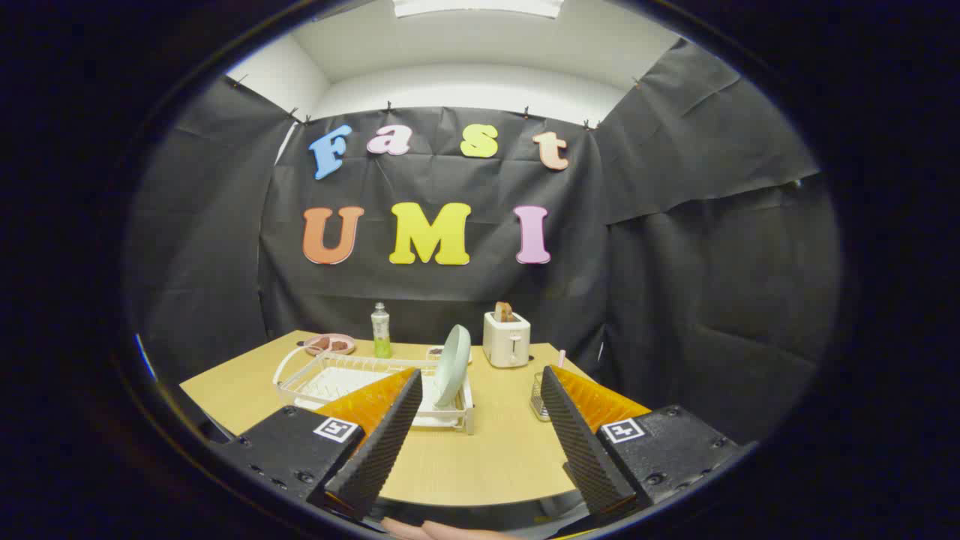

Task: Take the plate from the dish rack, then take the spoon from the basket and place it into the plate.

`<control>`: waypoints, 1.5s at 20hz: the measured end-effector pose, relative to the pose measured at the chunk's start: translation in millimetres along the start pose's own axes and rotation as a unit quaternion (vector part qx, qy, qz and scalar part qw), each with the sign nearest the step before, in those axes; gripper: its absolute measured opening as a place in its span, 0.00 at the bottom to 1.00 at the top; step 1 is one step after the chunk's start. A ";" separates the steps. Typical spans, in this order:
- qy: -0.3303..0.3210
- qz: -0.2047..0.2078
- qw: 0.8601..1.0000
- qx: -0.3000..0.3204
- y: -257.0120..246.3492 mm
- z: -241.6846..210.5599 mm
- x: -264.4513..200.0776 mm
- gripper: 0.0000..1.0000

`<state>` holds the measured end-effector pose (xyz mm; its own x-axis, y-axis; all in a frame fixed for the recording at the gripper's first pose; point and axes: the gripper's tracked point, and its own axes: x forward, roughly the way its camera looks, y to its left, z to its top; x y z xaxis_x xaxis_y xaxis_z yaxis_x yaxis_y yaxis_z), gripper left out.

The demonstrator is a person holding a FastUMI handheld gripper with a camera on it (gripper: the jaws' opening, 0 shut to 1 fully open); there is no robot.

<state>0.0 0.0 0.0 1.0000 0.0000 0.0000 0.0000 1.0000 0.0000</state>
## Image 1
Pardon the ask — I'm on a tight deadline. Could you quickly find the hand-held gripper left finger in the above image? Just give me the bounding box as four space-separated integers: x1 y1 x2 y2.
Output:
214 366 425 522

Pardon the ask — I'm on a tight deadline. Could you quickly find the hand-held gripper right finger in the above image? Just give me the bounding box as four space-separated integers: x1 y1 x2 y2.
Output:
540 365 751 526

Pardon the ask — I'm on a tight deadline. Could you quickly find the metal wire basket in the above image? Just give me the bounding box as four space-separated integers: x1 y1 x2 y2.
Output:
529 371 556 422

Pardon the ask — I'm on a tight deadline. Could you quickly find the white wire dish rack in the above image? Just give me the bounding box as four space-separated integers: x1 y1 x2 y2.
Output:
272 346 476 436

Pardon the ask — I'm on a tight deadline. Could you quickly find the light green plate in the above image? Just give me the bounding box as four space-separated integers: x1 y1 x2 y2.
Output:
433 324 472 408

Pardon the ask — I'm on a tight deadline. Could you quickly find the pink plate with food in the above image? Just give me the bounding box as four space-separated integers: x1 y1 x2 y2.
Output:
304 333 356 356

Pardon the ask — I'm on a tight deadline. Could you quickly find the green drink bottle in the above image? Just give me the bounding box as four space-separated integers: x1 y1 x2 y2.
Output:
370 302 392 359

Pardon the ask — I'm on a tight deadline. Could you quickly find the white toaster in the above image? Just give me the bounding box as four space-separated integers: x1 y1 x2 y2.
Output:
482 311 532 368

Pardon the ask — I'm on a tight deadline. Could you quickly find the ceiling light panel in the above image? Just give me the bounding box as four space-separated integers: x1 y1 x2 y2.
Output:
391 0 565 19

